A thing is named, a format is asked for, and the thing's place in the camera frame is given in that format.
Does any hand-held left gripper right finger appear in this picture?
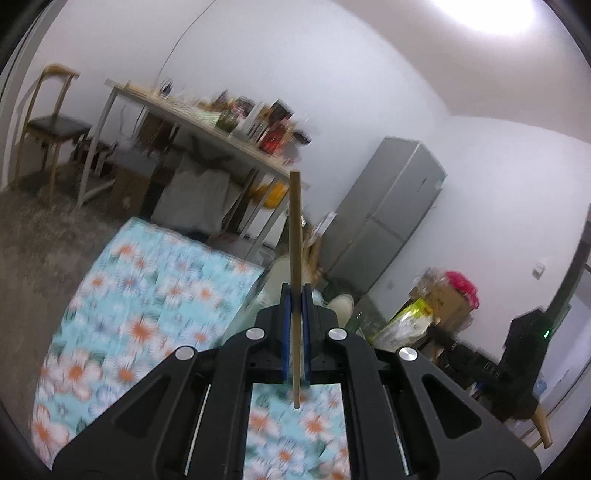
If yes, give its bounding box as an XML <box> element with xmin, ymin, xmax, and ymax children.
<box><xmin>301</xmin><ymin>284</ymin><xmax>541</xmax><ymax>480</ymax></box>

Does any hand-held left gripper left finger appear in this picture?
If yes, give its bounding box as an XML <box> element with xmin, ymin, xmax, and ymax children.
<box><xmin>52</xmin><ymin>283</ymin><xmax>295</xmax><ymax>480</ymax></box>

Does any yellow wooden chopstick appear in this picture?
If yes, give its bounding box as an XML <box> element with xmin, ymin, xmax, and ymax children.
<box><xmin>289</xmin><ymin>171</ymin><xmax>306</xmax><ymax>410</ymax></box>

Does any light wooden chair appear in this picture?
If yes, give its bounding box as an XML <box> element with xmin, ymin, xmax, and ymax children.
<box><xmin>516</xmin><ymin>396</ymin><xmax>556</xmax><ymax>452</ymax></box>

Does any brown cardboard box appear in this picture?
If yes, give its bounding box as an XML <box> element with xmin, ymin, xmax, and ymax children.
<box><xmin>424</xmin><ymin>281</ymin><xmax>472</xmax><ymax>329</ymax></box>

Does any red plastic bag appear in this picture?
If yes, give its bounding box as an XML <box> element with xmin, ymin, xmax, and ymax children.
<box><xmin>443</xmin><ymin>271</ymin><xmax>481</xmax><ymax>311</ymax></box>

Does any yellow-green printed bag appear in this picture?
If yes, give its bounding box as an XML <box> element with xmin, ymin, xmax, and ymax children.
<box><xmin>373</xmin><ymin>297</ymin><xmax>435</xmax><ymax>350</ymax></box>

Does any clear plastic bag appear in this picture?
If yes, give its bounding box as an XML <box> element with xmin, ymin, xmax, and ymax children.
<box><xmin>410</xmin><ymin>267</ymin><xmax>445</xmax><ymax>297</ymax></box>

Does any yellow plastic bag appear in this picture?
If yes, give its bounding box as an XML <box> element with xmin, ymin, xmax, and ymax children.
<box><xmin>250</xmin><ymin>181</ymin><xmax>290</xmax><ymax>209</ymax></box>

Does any blue floral cloth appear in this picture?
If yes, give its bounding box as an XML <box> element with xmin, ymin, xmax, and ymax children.
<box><xmin>31</xmin><ymin>217</ymin><xmax>352</xmax><ymax>480</ymax></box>

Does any grey refrigerator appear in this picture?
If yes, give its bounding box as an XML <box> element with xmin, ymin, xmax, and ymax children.
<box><xmin>318</xmin><ymin>136</ymin><xmax>448</xmax><ymax>297</ymax></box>

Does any white sack under table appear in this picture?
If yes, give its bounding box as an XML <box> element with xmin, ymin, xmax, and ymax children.
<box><xmin>151</xmin><ymin>154</ymin><xmax>232</xmax><ymax>232</ymax></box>

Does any red box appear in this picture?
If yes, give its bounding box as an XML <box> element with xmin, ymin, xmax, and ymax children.
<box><xmin>260</xmin><ymin>120</ymin><xmax>288</xmax><ymax>154</ymax></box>

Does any small cardboard box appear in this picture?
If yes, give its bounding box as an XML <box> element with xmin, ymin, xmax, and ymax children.
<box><xmin>110</xmin><ymin>165</ymin><xmax>151</xmax><ymax>214</ymax></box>

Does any white-legged wooden table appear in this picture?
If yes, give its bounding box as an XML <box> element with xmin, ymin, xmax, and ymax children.
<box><xmin>76</xmin><ymin>79</ymin><xmax>311</xmax><ymax>260</ymax></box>

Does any black box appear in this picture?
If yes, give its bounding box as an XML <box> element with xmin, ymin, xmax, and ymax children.
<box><xmin>269</xmin><ymin>100</ymin><xmax>295</xmax><ymax>123</ymax></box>

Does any grey padded stool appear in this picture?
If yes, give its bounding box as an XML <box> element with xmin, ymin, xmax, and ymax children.
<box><xmin>73</xmin><ymin>137</ymin><xmax>117</xmax><ymax>179</ymax></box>

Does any wooden chair with dark seat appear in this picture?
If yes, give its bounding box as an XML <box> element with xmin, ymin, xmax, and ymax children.
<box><xmin>15</xmin><ymin>63</ymin><xmax>94</xmax><ymax>205</ymax></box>

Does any grey door frame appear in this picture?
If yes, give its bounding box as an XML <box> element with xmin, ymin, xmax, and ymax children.
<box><xmin>539</xmin><ymin>239</ymin><xmax>591</xmax><ymax>418</ymax></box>

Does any thin wall cable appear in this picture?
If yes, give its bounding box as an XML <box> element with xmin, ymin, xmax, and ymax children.
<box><xmin>156</xmin><ymin>0</ymin><xmax>219</xmax><ymax>85</ymax></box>

